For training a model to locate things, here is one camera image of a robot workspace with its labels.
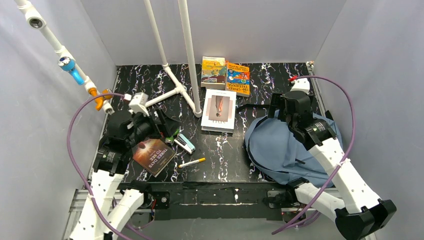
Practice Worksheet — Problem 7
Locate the dark Three Days book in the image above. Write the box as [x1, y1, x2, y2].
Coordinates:
[131, 138, 176, 177]

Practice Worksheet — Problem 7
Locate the blue student backpack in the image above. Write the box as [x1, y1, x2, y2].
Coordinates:
[244, 116, 329, 187]

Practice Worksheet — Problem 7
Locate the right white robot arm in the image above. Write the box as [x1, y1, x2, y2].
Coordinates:
[268, 90, 397, 240]

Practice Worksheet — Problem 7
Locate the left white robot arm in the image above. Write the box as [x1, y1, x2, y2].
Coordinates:
[69, 109, 180, 240]

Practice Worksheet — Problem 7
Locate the green white pipe fitting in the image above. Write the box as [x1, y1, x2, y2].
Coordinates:
[165, 129, 180, 145]

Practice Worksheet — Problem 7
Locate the white blue stapler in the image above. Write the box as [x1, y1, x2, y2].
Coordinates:
[174, 133, 196, 155]

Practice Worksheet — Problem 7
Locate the white yellow marker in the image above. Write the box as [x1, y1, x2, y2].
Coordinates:
[178, 157, 206, 169]

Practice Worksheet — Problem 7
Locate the orange pipe valve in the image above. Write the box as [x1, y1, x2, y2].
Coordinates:
[87, 87, 113, 111]

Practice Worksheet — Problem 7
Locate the white art book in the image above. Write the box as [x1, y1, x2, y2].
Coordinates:
[201, 89, 237, 133]

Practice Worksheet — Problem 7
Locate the orange treehouse book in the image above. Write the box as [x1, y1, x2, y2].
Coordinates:
[225, 62, 251, 97]

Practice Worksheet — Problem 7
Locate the yellow illustrated book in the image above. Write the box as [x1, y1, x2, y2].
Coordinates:
[200, 56, 227, 90]

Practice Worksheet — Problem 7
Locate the blue pipe valve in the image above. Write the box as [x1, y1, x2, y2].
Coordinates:
[57, 56, 84, 85]

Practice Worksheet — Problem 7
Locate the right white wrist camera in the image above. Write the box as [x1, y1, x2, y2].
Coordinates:
[288, 75, 311, 94]

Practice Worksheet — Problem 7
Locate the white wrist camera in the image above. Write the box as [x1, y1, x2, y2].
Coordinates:
[288, 75, 311, 94]
[123, 92, 150, 117]

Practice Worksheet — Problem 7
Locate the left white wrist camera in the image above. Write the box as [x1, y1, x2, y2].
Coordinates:
[123, 92, 150, 117]

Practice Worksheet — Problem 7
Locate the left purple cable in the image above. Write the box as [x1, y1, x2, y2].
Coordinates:
[66, 92, 153, 240]

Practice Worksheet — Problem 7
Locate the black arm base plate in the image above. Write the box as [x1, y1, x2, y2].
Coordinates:
[119, 180, 299, 222]

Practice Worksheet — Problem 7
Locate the aluminium rail frame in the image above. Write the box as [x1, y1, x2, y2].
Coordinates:
[61, 188, 379, 240]

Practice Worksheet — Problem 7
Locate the white PVC pipe frame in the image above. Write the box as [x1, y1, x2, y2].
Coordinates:
[13, 0, 204, 119]

